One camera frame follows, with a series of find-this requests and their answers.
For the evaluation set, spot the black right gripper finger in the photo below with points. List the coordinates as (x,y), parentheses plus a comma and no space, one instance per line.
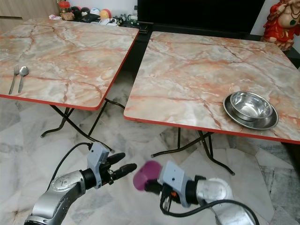
(153,186)

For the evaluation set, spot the purple plastic cup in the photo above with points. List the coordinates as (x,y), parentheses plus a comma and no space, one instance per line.
(145,173)

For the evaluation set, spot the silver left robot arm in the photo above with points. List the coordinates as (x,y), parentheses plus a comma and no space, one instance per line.
(56,194)

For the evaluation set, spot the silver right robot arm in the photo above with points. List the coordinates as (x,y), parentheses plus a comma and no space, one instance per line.
(215,192)

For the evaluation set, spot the marble top folding table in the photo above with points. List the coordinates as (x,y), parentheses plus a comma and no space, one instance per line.
(192,75)
(65,58)

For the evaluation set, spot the stainless steel plate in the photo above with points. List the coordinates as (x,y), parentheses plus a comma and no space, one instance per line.
(262,124)

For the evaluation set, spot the steel spoon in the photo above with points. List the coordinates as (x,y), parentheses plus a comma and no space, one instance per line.
(24,70)

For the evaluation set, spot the steel fork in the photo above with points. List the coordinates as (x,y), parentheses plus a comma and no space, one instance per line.
(14,77)

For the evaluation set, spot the black pouch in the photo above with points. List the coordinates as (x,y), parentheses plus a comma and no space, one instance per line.
(89,17)

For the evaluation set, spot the orange round toy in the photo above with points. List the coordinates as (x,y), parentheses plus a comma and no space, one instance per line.
(105,13)

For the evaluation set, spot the white blue round toy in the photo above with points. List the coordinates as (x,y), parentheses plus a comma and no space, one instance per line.
(94,11)

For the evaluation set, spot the red lid jar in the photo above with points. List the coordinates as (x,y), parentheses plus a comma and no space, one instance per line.
(64,8)

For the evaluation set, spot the black television screen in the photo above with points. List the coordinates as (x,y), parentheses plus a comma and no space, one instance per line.
(197,13)

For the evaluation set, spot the light wooden cabinet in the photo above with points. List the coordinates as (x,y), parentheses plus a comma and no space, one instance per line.
(23,10)

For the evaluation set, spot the red laughing Buddha statue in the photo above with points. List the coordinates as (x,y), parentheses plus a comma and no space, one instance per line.
(281,26)

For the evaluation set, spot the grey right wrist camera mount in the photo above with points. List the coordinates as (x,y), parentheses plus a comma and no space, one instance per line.
(173,176)

